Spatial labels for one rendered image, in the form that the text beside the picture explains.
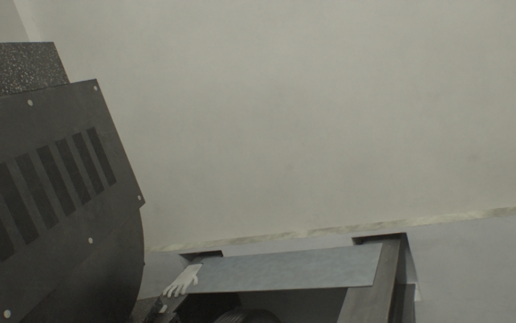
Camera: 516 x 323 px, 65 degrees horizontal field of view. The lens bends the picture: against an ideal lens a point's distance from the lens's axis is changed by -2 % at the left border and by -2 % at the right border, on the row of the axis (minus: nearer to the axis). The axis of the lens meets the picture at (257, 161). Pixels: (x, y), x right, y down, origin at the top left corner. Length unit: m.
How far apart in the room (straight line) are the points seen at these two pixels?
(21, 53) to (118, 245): 0.46
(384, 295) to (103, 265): 0.83
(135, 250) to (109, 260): 0.10
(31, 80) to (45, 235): 0.41
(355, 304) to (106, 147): 0.84
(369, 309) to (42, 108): 0.99
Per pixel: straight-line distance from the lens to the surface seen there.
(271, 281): 1.55
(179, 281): 1.79
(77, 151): 0.82
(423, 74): 1.45
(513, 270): 1.64
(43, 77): 1.04
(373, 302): 1.32
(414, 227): 1.55
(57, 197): 0.75
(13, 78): 0.97
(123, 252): 0.88
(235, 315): 1.53
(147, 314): 1.16
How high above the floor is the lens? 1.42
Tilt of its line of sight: 13 degrees down
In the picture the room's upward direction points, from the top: 18 degrees counter-clockwise
